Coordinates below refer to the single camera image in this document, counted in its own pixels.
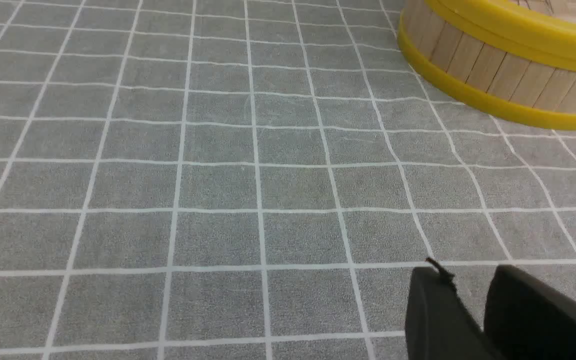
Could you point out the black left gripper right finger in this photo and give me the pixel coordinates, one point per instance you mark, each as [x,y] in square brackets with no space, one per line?
[526,319]

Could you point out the grey grid-pattern tablecloth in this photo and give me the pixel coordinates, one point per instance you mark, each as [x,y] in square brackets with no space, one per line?
[249,180]

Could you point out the yellow-rimmed bamboo steamer basket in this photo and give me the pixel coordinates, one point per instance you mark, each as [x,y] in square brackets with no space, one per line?
[513,59]

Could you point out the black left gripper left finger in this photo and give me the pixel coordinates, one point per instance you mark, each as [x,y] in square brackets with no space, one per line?
[438,326]

